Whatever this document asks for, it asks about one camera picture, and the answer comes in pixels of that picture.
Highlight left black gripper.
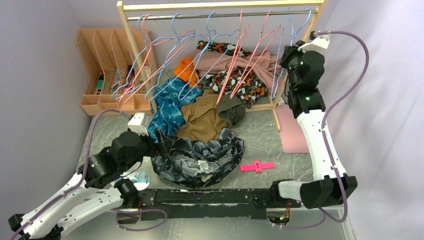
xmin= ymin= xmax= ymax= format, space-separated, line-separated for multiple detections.
xmin=121 ymin=126 xmax=174 ymax=171

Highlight blue wire hanger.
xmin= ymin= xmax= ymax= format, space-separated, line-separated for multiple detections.
xmin=178 ymin=12 xmax=241 ymax=101
xmin=111 ymin=8 xmax=156 ymax=104
xmin=144 ymin=13 xmax=197 ymax=102
xmin=270 ymin=8 xmax=312 ymax=100

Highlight dark leaf print shorts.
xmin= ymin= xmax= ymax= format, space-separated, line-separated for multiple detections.
xmin=151 ymin=127 xmax=245 ymax=189

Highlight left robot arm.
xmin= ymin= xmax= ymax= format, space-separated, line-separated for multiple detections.
xmin=8 ymin=130 xmax=165 ymax=240

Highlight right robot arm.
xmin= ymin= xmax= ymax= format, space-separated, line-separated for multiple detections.
xmin=269 ymin=40 xmax=358 ymax=209

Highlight brown shorts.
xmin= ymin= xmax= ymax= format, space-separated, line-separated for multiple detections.
xmin=175 ymin=89 xmax=230 ymax=143

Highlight pink garment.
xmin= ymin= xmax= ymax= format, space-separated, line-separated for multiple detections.
xmin=196 ymin=50 xmax=282 ymax=98

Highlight blue leaf print garment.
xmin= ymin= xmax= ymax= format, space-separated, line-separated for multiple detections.
xmin=147 ymin=77 xmax=203 ymax=142

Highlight orange black patterned garment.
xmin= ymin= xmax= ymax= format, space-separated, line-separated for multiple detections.
xmin=195 ymin=40 xmax=274 ymax=108

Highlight peach file organizer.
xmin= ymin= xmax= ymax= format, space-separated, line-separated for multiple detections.
xmin=75 ymin=28 xmax=157 ymax=116

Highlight olive green garment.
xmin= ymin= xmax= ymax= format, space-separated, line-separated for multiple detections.
xmin=217 ymin=94 xmax=246 ymax=128

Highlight pink clipboard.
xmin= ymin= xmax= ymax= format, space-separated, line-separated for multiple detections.
xmin=275 ymin=105 xmax=309 ymax=154

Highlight pink plastic clip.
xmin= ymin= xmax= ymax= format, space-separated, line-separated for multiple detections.
xmin=240 ymin=160 xmax=275 ymax=173

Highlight wooden clothes rack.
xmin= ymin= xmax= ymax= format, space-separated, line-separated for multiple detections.
xmin=116 ymin=0 xmax=329 ymax=132

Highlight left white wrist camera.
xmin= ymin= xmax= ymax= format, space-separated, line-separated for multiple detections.
xmin=127 ymin=112 xmax=149 ymax=136

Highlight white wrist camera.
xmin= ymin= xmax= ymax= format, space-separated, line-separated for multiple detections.
xmin=297 ymin=30 xmax=331 ymax=54
xmin=127 ymin=112 xmax=149 ymax=136

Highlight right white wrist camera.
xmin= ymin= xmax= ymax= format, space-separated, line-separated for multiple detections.
xmin=297 ymin=30 xmax=331 ymax=54

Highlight pink wire hanger right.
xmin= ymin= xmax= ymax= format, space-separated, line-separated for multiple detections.
xmin=229 ymin=9 xmax=282 ymax=100

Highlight pink wire hanger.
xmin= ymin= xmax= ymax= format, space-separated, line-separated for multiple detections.
xmin=216 ymin=10 xmax=247 ymax=105
xmin=229 ymin=9 xmax=282 ymax=100
xmin=118 ymin=13 xmax=196 ymax=105

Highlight pink wire hanger left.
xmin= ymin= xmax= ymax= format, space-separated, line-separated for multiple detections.
xmin=118 ymin=13 xmax=196 ymax=105

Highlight pink wire hanger middle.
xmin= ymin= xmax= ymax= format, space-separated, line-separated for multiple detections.
xmin=216 ymin=10 xmax=247 ymax=105

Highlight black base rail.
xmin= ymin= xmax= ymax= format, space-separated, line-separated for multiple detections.
xmin=130 ymin=188 xmax=301 ymax=221

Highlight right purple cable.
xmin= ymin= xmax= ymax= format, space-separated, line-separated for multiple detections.
xmin=316 ymin=30 xmax=370 ymax=223

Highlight purple cable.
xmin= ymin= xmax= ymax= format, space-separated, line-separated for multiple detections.
xmin=9 ymin=109 xmax=133 ymax=240
xmin=316 ymin=30 xmax=370 ymax=223

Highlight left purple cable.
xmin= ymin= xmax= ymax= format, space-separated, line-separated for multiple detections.
xmin=9 ymin=109 xmax=133 ymax=240

